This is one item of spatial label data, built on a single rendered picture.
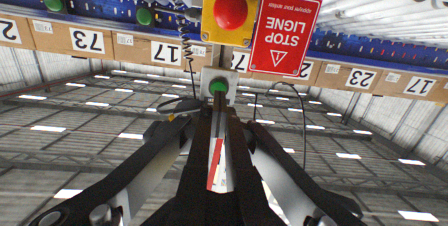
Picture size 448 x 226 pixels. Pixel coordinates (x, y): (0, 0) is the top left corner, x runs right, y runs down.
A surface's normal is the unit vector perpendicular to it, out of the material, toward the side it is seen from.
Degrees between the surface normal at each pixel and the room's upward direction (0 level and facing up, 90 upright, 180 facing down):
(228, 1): 94
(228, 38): 90
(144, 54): 90
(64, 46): 90
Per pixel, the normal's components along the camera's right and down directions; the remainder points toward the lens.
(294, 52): 0.04, 0.36
